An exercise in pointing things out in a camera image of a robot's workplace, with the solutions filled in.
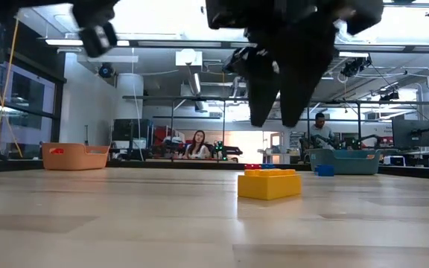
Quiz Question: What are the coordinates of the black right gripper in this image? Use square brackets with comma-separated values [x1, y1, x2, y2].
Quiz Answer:
[205, 0, 385, 128]

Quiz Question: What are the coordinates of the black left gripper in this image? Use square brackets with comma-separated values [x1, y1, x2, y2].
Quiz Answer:
[71, 0, 121, 59]

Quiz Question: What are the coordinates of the yellow toy brick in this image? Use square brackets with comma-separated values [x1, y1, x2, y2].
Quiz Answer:
[237, 168, 302, 202]

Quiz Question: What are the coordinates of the ceiling light strip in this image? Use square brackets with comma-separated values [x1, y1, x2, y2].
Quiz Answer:
[45, 38, 130, 47]

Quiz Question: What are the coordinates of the person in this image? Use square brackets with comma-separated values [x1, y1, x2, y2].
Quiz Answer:
[183, 129, 212, 160]
[308, 112, 337, 150]

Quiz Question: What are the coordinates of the white cylindrical column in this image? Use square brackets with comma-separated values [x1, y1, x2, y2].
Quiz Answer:
[115, 72, 145, 121]

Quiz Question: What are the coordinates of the white round lamp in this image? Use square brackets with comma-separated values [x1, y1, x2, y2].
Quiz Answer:
[175, 48, 203, 67]

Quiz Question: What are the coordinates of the dark screen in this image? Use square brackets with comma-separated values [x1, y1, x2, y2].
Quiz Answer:
[112, 118, 153, 150]

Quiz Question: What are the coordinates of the teal plastic bin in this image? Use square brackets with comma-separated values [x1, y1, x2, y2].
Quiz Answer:
[308, 148, 381, 176]

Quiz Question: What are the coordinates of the red cabinet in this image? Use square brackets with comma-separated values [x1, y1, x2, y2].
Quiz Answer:
[153, 125, 174, 144]

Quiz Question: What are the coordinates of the orange plastic bin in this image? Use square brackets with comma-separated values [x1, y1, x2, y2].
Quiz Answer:
[42, 142, 110, 171]

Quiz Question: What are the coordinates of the dark computer monitor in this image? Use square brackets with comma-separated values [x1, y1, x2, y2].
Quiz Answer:
[392, 118, 429, 150]

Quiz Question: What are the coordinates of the blue ceiling cord reel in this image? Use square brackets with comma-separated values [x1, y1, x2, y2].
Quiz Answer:
[98, 62, 115, 79]

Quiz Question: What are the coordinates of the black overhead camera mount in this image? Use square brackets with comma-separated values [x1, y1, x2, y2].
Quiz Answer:
[340, 55, 372, 78]

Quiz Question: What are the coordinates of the background black frame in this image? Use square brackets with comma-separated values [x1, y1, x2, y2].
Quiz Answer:
[122, 95, 429, 161]

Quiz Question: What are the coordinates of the black ceiling camera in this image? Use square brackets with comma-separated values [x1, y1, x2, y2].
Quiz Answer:
[379, 90, 401, 103]

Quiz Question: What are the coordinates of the black table frame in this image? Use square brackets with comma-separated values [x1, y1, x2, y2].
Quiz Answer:
[0, 158, 429, 182]

